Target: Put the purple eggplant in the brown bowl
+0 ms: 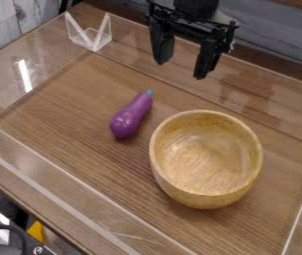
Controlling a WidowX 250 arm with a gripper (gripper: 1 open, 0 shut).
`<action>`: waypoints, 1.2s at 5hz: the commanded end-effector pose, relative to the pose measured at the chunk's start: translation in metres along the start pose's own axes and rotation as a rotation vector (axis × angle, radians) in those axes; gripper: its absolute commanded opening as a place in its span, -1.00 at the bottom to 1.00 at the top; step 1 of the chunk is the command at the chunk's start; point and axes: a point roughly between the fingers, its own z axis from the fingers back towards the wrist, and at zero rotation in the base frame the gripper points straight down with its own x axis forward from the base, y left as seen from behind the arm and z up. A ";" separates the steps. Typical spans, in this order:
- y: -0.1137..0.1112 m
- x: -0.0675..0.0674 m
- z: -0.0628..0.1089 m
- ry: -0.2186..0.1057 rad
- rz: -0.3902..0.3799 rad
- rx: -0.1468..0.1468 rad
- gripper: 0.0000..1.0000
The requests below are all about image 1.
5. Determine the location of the clear acrylic tray wall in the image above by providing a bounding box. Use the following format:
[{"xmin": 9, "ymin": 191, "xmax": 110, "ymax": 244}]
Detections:
[{"xmin": 0, "ymin": 15, "xmax": 302, "ymax": 255}]

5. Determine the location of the purple toy eggplant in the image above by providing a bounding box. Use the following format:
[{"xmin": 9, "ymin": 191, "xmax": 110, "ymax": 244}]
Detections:
[{"xmin": 110, "ymin": 90, "xmax": 153, "ymax": 138}]

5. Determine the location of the black metal base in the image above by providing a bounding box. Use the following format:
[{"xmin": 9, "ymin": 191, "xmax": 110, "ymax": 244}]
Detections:
[{"xmin": 0, "ymin": 198, "xmax": 59, "ymax": 255}]

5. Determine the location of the yellow tag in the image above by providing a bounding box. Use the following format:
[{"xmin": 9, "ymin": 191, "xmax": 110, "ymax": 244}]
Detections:
[{"xmin": 29, "ymin": 221, "xmax": 46, "ymax": 243}]

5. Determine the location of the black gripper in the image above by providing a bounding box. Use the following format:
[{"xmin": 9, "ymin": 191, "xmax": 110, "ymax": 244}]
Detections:
[{"xmin": 148, "ymin": 0, "xmax": 239, "ymax": 80}]

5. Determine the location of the brown wooden bowl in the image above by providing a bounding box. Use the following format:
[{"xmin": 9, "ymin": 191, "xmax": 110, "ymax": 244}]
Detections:
[{"xmin": 150, "ymin": 110, "xmax": 264, "ymax": 209}]

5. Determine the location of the clear acrylic corner bracket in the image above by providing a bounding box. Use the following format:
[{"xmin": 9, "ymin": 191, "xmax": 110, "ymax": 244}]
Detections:
[{"xmin": 65, "ymin": 12, "xmax": 113, "ymax": 52}]

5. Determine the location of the black cable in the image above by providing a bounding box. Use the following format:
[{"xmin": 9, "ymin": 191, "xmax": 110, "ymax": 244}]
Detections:
[{"xmin": 0, "ymin": 223, "xmax": 29, "ymax": 255}]

